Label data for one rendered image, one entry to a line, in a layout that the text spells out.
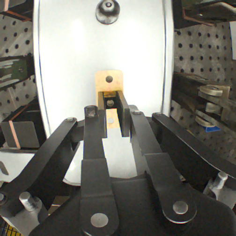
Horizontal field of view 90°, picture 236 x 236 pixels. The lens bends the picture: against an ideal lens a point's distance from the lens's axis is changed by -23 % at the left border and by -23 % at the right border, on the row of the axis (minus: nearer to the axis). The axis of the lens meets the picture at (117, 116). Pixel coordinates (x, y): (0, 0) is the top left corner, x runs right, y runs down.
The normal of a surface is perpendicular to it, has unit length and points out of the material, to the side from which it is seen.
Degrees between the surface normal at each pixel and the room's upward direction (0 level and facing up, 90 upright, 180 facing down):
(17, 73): 78
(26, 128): 0
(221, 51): 0
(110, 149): 0
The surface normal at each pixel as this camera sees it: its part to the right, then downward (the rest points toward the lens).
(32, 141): 0.10, 0.39
